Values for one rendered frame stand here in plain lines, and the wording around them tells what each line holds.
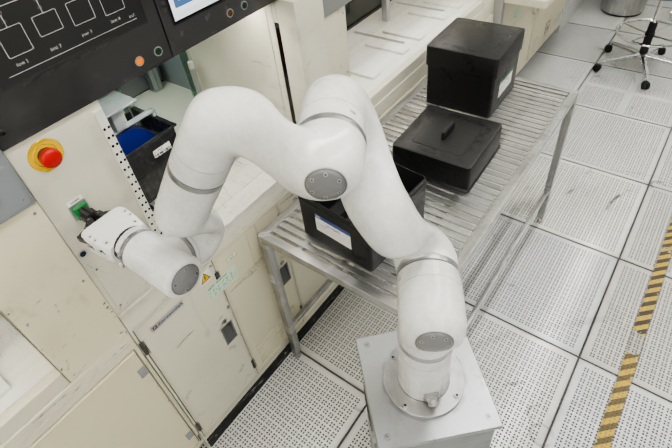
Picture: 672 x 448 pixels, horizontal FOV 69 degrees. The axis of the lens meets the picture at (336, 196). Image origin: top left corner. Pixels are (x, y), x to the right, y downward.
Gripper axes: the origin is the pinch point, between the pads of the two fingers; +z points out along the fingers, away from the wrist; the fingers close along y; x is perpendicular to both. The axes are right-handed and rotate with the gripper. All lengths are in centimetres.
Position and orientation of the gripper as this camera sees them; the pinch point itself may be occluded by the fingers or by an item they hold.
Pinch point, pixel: (88, 215)
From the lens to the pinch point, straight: 116.0
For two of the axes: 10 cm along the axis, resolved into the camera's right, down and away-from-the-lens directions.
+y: 5.9, -5.9, 5.5
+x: -0.9, -7.3, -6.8
